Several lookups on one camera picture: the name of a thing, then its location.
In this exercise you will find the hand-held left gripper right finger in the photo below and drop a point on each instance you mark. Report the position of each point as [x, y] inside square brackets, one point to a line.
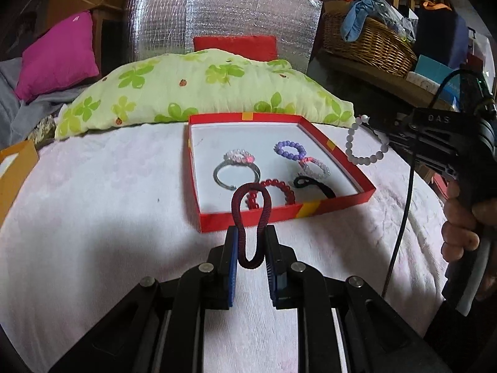
[271, 279]

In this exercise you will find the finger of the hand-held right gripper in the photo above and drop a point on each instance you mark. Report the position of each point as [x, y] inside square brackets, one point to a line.
[396, 130]

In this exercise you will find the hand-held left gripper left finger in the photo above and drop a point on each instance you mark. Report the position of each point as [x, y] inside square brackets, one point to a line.
[232, 268]

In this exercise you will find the red cardboard box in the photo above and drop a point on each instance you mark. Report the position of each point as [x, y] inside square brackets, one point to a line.
[221, 221]

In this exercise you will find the person's right hand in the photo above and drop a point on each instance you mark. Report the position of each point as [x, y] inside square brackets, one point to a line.
[458, 237]

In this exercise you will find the teal cardboard box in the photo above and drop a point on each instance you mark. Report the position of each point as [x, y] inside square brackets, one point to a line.
[431, 66]

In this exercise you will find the wooden shelf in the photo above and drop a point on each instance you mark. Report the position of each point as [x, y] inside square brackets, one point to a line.
[349, 68]

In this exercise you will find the wicker basket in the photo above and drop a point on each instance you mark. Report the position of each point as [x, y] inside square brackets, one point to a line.
[372, 46]

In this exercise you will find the silver bangle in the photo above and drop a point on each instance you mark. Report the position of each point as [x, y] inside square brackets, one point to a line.
[217, 175]

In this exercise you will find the dark blue bag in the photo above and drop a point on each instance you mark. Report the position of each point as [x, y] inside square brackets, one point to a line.
[438, 35]

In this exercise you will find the blue cloth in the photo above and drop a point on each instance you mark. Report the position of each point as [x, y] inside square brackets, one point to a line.
[355, 19]

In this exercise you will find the pale pink blanket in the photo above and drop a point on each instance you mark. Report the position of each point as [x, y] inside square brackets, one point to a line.
[97, 202]

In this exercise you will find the red cushion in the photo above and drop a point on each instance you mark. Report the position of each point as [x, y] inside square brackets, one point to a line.
[233, 44]

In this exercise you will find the green floral pillow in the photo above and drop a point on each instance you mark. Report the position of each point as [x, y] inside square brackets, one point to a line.
[155, 85]

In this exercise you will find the orange cardboard box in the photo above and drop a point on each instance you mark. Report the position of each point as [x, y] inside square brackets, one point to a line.
[15, 186]

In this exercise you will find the silver insulation sheet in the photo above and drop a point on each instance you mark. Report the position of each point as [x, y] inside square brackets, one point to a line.
[163, 19]

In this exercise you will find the grey cloth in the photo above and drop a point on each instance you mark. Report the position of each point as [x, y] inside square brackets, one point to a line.
[23, 116]

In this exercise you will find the magenta cushion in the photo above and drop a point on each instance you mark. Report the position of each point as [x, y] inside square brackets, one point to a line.
[58, 58]

